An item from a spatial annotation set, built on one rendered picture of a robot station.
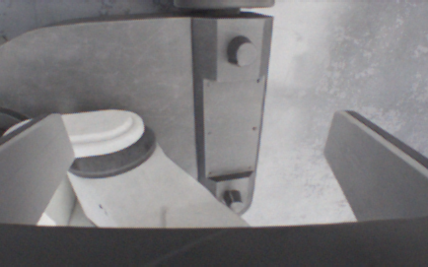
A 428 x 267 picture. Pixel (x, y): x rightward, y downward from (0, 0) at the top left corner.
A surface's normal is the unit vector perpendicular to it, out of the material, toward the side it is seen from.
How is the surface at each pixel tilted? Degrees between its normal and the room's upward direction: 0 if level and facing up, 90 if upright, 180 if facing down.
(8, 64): 0
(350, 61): 0
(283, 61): 0
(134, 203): 90
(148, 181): 90
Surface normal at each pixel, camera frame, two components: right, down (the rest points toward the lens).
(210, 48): -0.54, 0.44
